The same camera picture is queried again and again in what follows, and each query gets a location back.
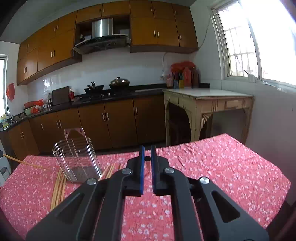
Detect wooden chopstick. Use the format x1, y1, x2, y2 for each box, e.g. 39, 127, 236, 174
58, 178, 67, 204
3, 154, 49, 170
105, 164, 115, 179
50, 169, 62, 211
55, 172, 64, 207
99, 165, 111, 180

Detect lower wooden kitchen cabinets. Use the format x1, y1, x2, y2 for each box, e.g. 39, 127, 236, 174
1, 91, 166, 160

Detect red floral tablecloth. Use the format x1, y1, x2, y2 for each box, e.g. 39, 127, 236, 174
1, 134, 291, 240

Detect cream wooden side table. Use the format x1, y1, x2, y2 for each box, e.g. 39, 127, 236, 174
163, 88, 254, 146

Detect red sauce bottle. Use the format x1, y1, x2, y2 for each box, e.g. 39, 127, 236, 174
69, 88, 75, 100

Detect dark cutting board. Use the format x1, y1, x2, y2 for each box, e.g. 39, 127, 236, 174
52, 86, 70, 106

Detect black wok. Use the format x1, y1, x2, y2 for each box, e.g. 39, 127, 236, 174
84, 81, 104, 95

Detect yellow detergent bottle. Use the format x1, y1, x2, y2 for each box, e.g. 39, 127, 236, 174
1, 114, 10, 128

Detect lidded dark wok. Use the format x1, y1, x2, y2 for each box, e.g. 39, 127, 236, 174
109, 77, 130, 91

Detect dark oil bottle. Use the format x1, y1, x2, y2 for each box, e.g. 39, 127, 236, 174
191, 67, 200, 88

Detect red oil bottle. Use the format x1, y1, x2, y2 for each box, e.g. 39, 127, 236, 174
183, 67, 192, 88

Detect red bag on side table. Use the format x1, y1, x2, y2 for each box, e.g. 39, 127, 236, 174
170, 61, 196, 73

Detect steel range hood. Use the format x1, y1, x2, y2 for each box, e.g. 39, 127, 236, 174
73, 16, 132, 55

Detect left window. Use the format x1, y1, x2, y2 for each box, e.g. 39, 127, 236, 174
0, 54, 8, 116

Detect window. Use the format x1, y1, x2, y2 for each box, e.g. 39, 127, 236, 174
0, 54, 8, 116
212, 1, 295, 86

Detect right window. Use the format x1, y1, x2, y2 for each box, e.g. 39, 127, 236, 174
212, 1, 295, 86

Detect wire utensil holder basket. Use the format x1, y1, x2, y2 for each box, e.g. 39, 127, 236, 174
52, 127, 103, 183

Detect red plastic bag on wall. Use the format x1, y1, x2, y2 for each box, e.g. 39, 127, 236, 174
6, 83, 15, 101

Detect upper wooden wall cabinets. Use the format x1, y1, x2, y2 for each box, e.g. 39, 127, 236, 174
16, 1, 199, 85

